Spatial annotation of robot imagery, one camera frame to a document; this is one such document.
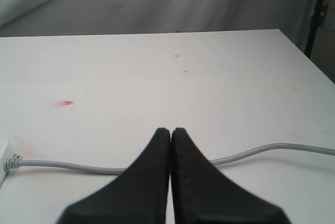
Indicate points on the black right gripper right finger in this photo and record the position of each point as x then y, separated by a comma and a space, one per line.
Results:
202, 194

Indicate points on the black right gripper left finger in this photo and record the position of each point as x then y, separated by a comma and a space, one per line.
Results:
137, 195

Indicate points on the white five-outlet power strip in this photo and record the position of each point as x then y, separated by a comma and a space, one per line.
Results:
6, 152

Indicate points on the black stand at table edge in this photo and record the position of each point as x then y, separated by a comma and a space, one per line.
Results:
314, 24

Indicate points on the grey backdrop cloth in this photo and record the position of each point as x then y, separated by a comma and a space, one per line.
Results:
96, 17

